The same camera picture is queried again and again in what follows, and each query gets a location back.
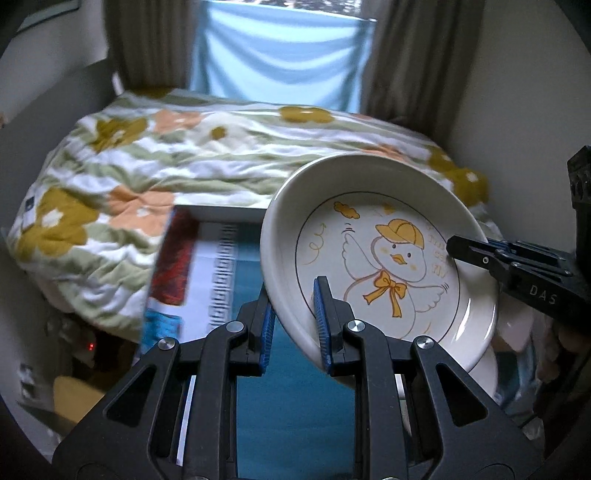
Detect duck with cap plate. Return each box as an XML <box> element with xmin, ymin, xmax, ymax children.
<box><xmin>259</xmin><ymin>154</ymin><xmax>497</xmax><ymax>370</ymax></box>

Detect plain white ribbed plate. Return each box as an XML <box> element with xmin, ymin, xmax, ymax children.
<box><xmin>469</xmin><ymin>294</ymin><xmax>539</xmax><ymax>420</ymax></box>

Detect floral quilt blanket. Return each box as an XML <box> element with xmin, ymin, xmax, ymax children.
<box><xmin>4</xmin><ymin>89</ymin><xmax>501</xmax><ymax>342</ymax></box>

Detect right grey drape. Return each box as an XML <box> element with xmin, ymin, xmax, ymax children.
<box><xmin>361</xmin><ymin>1</ymin><xmax>485</xmax><ymax>143</ymax></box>

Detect grey drape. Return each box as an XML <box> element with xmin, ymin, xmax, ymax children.
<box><xmin>361</xmin><ymin>1</ymin><xmax>485</xmax><ymax>143</ymax></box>
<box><xmin>103</xmin><ymin>0</ymin><xmax>201</xmax><ymax>89</ymax></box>

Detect light blue curtain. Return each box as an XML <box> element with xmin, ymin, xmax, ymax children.
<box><xmin>189</xmin><ymin>1</ymin><xmax>377</xmax><ymax>113</ymax></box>

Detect left grey drape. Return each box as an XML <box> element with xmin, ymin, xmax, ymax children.
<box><xmin>103</xmin><ymin>0</ymin><xmax>201</xmax><ymax>89</ymax></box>

